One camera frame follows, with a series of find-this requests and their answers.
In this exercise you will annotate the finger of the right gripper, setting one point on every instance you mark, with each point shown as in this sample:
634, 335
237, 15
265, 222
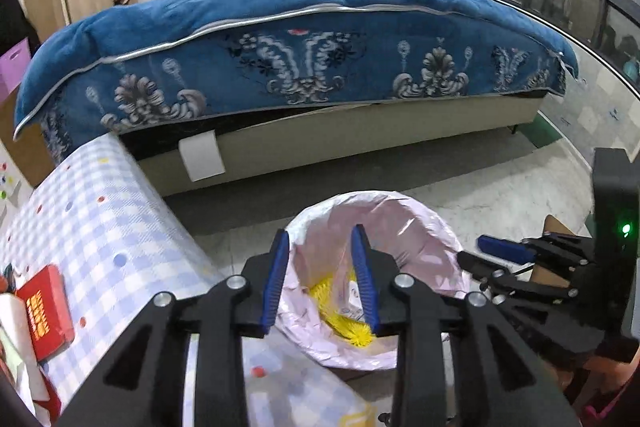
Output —
521, 253
486, 273

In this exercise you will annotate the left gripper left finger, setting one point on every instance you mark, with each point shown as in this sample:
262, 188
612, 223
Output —
140, 381

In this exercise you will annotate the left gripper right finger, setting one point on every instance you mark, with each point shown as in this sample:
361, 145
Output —
498, 379

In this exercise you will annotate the red cardboard box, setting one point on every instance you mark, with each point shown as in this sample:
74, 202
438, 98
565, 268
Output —
48, 314

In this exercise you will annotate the yellow foam fruit net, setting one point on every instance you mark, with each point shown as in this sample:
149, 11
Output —
339, 304

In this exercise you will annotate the pink lined trash bin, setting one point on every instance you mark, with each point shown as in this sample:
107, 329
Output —
420, 241

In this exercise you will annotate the red yellow snack bag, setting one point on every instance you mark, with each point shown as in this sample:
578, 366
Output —
7, 280

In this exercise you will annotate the checkered blue white tablecloth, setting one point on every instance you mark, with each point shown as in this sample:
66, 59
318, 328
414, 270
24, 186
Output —
116, 243

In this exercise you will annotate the white polka dot cabinet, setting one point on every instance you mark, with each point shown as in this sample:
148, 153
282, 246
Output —
14, 188

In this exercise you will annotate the blue floral bed blanket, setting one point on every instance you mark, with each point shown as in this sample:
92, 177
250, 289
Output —
162, 62

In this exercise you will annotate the purple plastic storage box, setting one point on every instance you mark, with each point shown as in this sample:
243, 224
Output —
13, 65

